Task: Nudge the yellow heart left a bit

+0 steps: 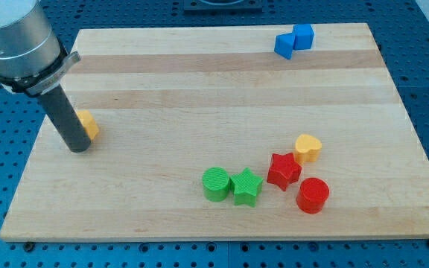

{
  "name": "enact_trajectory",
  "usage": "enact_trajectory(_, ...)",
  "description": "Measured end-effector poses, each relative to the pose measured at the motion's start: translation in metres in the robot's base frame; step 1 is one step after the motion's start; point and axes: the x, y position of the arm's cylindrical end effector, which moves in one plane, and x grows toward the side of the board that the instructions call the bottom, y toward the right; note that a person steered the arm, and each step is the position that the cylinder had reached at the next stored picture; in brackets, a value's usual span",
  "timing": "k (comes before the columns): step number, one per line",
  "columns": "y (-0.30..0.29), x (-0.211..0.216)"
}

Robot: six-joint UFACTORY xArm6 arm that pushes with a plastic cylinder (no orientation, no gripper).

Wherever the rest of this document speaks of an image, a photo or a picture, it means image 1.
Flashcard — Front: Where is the blue triangular block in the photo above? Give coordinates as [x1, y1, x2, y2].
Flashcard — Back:
[274, 33, 296, 60]

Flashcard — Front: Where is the yellow heart block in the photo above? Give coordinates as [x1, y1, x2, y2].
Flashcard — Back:
[293, 134, 322, 165]

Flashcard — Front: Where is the wooden board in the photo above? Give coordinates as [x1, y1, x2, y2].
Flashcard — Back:
[0, 23, 429, 243]

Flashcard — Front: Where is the red star block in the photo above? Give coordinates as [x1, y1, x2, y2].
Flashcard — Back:
[267, 153, 302, 191]

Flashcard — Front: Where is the green cylinder block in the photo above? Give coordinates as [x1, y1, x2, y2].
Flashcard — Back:
[202, 167, 230, 202]

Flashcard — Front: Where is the red cylinder block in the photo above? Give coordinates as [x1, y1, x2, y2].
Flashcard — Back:
[296, 177, 330, 214]

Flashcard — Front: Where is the yellow block behind tool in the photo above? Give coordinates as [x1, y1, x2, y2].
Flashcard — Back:
[76, 110, 100, 141]

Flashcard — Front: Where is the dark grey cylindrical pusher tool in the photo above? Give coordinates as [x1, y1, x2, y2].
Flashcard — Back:
[38, 86, 92, 153]

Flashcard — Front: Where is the green star block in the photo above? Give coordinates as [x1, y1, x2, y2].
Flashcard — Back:
[230, 167, 264, 207]

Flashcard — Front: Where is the blue cube block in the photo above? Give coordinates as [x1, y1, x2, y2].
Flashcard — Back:
[293, 24, 315, 51]

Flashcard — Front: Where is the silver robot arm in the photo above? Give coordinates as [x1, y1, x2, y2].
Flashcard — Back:
[0, 0, 80, 97]

